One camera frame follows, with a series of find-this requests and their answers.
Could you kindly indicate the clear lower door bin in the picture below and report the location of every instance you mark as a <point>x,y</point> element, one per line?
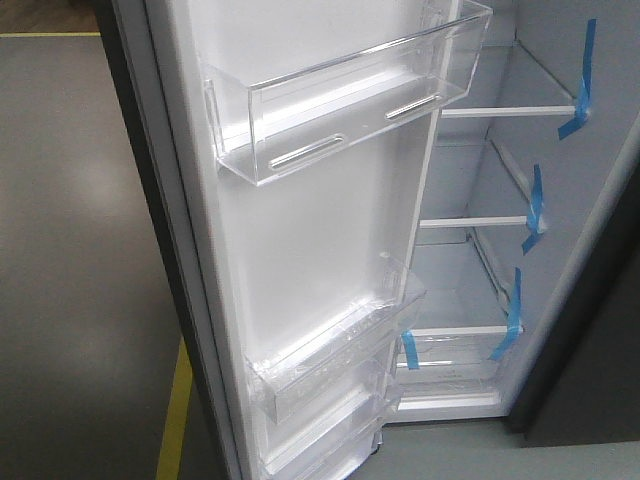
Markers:
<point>360,400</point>

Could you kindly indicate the clear fridge crisper drawer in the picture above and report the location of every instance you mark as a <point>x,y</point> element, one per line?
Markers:
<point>456,358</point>

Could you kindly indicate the clear upper door bin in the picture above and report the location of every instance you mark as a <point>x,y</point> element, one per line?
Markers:
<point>288,83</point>

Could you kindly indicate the clear middle door bin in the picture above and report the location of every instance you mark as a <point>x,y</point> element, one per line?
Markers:
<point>287,382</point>

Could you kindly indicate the fridge door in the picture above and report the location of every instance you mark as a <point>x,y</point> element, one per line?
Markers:
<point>253,269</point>

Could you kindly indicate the dark grey fridge body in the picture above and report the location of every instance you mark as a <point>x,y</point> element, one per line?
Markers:
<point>530,219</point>

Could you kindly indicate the clear door bin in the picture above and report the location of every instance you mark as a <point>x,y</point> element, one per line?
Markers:
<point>360,400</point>
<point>287,382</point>
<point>288,83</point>

